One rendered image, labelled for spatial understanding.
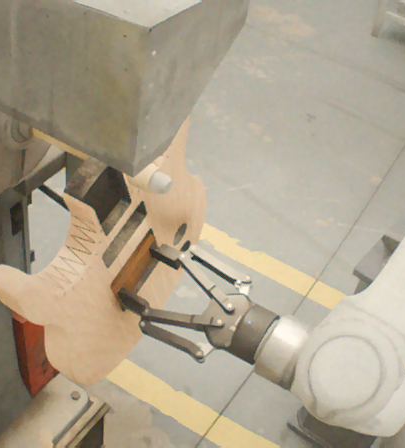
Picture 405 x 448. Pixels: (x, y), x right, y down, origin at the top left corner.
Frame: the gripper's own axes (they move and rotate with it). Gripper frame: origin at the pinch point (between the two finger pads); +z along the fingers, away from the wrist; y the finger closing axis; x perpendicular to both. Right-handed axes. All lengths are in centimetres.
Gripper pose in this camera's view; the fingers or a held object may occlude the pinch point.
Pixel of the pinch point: (138, 272)
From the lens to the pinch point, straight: 94.3
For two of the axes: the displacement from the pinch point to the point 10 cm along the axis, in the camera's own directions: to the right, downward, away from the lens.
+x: -0.8, -4.8, -8.7
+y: 5.2, -7.7, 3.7
